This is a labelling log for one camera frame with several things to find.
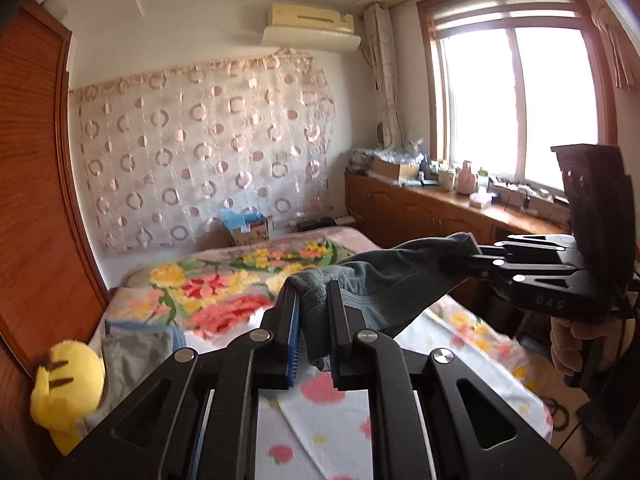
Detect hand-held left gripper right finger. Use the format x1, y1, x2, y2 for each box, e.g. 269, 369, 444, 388
327, 280, 577, 480

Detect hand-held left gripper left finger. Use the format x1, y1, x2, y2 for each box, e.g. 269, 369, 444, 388
50, 290, 303, 480

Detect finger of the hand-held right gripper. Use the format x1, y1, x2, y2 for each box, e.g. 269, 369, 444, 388
470, 261, 587, 287
472, 234, 583, 267

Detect blue-grey shorts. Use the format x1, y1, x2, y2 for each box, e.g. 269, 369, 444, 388
286, 232, 483, 373

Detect folded olive pants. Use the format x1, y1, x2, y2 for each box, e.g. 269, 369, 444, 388
97, 330, 174, 413

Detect person's right hand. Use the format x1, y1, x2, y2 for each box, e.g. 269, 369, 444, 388
550, 317, 608, 377

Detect fruit-print bed sheet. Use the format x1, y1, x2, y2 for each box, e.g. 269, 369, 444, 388
87, 295, 553, 480

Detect pink bottle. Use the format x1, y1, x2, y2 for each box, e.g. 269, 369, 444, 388
456, 160, 477, 195

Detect floral blanket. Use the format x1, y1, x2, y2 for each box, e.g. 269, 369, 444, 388
107, 225, 382, 342

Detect small cardboard box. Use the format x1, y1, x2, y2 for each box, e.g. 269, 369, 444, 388
227, 216, 274, 247

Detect wooden-framed window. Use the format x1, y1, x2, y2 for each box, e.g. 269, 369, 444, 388
416, 0, 622, 202

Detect folded blue jeans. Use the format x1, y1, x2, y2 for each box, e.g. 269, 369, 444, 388
106, 322, 187, 352

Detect flat cardboard box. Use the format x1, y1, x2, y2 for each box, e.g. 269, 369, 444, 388
372, 157, 422, 181

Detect patterned window curtain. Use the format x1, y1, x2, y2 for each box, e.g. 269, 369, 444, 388
590, 2, 640, 92
362, 2, 407, 150

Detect pile of plastic-wrapped clutter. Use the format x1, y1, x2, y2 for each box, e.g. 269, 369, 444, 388
347, 141, 428, 173

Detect yellow plush toy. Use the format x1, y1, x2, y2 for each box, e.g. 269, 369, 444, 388
30, 340, 107, 456

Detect wooden slatted wardrobe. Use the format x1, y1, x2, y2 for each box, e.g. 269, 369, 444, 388
0, 0, 112, 461

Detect black floor cable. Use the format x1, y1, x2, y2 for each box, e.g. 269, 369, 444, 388
544, 396, 569, 432

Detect circle-patterned wall curtain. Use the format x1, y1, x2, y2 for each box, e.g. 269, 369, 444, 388
70, 52, 337, 253

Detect wall air conditioner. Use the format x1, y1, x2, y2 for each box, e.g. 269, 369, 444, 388
262, 2, 362, 56

